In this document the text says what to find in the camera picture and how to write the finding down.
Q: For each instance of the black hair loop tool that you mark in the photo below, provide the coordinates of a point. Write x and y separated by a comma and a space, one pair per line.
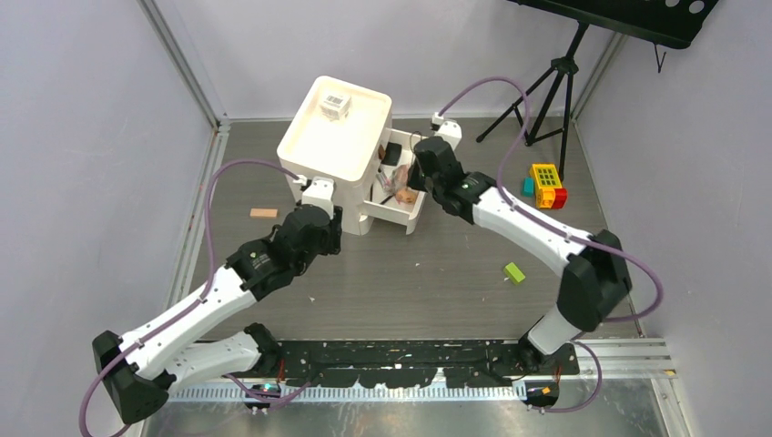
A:
414, 138

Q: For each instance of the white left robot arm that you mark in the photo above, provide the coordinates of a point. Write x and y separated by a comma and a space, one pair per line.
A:
147, 365

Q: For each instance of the red toy block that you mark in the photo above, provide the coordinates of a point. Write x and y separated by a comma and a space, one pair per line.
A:
560, 197

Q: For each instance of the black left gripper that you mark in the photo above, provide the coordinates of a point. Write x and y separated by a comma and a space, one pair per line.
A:
333, 229

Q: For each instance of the black compact case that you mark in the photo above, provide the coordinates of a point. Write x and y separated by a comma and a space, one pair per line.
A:
392, 154

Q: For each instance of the beige makeup sponge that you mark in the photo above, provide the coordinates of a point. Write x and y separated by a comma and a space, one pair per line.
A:
406, 196

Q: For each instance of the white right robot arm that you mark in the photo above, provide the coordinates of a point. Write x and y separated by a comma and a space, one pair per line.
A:
594, 279

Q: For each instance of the tan wooden block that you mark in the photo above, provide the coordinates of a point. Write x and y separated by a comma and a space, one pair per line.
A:
263, 213

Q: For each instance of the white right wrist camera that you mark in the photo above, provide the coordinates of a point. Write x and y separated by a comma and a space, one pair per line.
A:
448, 129

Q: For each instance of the lime green block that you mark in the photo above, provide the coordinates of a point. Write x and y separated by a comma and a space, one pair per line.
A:
513, 273

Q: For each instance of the black music stand tray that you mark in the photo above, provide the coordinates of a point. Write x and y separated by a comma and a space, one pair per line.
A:
673, 24

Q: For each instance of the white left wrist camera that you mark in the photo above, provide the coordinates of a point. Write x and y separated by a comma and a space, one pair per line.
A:
317, 191

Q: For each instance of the teal wooden block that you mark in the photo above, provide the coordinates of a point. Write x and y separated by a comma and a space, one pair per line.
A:
528, 187

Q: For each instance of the white barcode box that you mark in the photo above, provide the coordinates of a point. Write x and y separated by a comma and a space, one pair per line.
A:
335, 107

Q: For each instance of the white drawer organizer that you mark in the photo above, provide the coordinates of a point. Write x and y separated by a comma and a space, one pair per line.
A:
348, 153

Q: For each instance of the black makeup pencil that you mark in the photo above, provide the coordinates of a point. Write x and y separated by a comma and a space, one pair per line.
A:
387, 199

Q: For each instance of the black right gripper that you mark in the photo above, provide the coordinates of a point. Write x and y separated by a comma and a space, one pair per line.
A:
413, 180

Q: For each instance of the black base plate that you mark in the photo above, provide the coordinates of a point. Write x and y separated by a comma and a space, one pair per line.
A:
401, 364

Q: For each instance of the yellow toy block house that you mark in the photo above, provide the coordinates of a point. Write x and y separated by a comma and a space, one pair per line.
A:
546, 179

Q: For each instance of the clear plastic bag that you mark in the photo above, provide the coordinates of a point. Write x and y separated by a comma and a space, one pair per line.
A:
393, 179

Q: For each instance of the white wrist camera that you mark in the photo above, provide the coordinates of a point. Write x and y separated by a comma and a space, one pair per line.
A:
448, 129
317, 191

